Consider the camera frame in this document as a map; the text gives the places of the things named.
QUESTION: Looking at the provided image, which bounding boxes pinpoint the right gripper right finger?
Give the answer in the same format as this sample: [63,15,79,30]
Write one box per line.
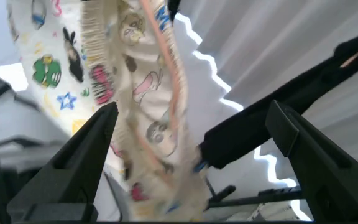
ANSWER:
[265,99,358,222]

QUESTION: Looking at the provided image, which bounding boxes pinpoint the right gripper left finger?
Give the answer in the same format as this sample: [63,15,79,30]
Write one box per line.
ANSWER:
[7,101,119,222]

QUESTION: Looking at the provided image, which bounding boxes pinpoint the black garment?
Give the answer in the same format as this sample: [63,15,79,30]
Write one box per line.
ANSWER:
[198,27,358,170]

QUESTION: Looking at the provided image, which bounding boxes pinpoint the pink clothes hanger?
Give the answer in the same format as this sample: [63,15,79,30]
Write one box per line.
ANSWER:
[339,46,358,68]
[134,0,185,187]

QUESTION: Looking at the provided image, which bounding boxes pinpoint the cream printed garment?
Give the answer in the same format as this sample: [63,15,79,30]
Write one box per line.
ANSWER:
[6,0,209,222]

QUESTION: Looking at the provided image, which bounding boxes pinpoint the white curtain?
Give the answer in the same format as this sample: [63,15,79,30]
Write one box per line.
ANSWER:
[177,0,358,175]

